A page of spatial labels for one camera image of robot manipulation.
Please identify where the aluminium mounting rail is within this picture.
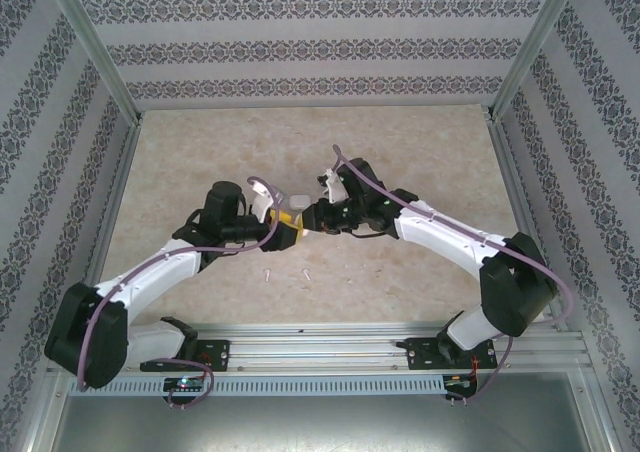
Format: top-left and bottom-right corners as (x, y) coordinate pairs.
(47, 321), (594, 373)

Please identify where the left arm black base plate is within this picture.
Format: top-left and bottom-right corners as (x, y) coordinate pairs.
(139, 339), (232, 373)

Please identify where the grey metal sheet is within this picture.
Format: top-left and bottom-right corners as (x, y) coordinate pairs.
(49, 371), (619, 452)

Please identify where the aluminium side rail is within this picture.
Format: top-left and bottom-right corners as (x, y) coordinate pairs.
(485, 111), (571, 333)
(69, 111), (146, 338)

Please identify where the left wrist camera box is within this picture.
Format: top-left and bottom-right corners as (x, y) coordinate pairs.
(248, 177), (277, 222)

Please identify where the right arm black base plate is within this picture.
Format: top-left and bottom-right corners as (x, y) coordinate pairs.
(405, 336), (500, 372)

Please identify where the slotted grey cable duct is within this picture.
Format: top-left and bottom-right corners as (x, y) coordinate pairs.
(66, 373), (479, 397)

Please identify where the aluminium frame post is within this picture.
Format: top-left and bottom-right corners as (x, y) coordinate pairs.
(489, 0), (586, 121)
(39, 0), (144, 123)

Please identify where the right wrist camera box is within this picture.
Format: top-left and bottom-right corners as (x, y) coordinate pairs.
(316, 168), (345, 204)

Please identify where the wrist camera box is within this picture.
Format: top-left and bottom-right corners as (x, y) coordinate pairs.
(316, 168), (345, 204)
(248, 177), (277, 222)

